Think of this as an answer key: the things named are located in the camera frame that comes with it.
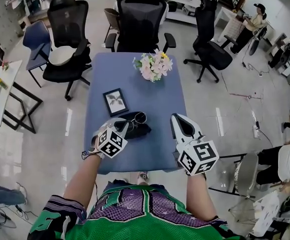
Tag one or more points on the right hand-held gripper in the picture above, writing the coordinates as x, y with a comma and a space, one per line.
198, 157

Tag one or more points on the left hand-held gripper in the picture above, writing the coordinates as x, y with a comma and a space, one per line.
111, 144

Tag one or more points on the black glasses pouch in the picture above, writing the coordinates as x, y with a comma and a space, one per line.
139, 131

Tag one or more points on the eyeglasses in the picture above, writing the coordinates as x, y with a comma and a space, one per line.
139, 117

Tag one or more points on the person's left forearm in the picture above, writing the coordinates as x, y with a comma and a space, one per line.
81, 181

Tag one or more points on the person's right forearm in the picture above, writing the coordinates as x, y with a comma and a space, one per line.
199, 196

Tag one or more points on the person's left hand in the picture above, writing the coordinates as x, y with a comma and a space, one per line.
94, 149

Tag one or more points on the blue tablecloth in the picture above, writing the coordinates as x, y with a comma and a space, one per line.
144, 96

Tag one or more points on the person's grey sneaker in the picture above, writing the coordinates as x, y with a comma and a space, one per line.
142, 176

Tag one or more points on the person's denim shorts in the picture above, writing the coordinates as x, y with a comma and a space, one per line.
119, 182

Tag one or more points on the white power strip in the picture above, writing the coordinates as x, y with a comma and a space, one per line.
256, 130

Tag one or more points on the pale flower bouquet pot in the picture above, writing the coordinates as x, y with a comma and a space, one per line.
154, 65

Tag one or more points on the grey shell chair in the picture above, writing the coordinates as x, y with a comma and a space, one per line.
247, 176

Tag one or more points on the person's green purple jersey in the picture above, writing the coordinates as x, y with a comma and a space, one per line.
134, 214

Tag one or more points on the white bowl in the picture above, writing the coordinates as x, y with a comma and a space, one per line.
61, 56

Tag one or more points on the black mesh office chair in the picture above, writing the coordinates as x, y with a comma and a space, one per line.
139, 19
207, 34
67, 21

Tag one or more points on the brown chair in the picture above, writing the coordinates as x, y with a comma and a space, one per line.
111, 19

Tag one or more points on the black standing fan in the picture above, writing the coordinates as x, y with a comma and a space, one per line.
255, 44

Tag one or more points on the white patterned board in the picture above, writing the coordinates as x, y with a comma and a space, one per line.
267, 211

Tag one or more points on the table with checked cloth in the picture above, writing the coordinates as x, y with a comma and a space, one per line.
228, 24

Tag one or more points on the white shelving unit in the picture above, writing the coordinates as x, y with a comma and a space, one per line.
179, 14

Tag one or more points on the white side table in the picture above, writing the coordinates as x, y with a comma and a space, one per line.
8, 84

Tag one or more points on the blue plastic chair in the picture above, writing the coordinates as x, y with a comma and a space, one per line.
36, 41

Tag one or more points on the yellow bottle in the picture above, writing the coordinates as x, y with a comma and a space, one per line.
3, 83

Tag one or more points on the small pink flower pot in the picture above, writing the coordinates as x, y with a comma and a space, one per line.
6, 65

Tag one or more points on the black picture frame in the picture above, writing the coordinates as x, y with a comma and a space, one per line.
116, 101

